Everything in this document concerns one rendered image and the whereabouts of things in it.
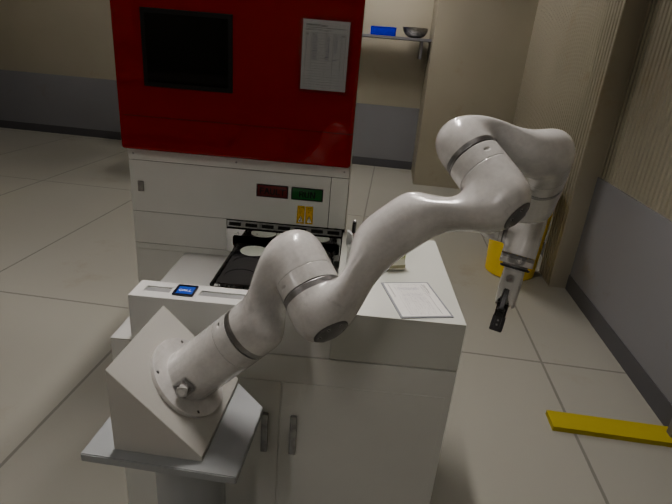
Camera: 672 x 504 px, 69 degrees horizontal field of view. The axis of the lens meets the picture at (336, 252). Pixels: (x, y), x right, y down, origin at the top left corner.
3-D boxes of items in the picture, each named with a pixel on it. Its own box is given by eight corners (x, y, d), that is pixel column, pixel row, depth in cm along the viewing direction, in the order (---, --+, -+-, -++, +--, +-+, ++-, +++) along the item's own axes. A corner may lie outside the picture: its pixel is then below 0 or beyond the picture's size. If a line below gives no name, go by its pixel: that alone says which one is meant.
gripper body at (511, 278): (530, 268, 122) (516, 311, 123) (531, 267, 131) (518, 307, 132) (499, 259, 124) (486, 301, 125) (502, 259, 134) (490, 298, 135)
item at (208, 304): (144, 322, 145) (141, 279, 140) (331, 340, 144) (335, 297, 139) (130, 339, 136) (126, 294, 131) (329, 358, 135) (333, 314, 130)
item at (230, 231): (227, 249, 193) (227, 226, 190) (339, 260, 192) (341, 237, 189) (226, 251, 192) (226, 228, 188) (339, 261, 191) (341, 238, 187)
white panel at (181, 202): (138, 245, 197) (130, 144, 182) (341, 264, 195) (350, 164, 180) (134, 248, 194) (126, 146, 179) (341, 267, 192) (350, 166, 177)
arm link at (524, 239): (498, 250, 125) (535, 260, 122) (513, 199, 124) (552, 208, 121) (499, 250, 133) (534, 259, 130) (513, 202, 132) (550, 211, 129)
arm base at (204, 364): (200, 436, 101) (264, 393, 96) (134, 372, 98) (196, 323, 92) (230, 381, 119) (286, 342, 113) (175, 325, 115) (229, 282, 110)
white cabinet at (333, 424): (191, 418, 225) (185, 253, 194) (402, 439, 224) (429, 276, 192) (130, 548, 166) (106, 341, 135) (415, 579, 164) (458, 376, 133)
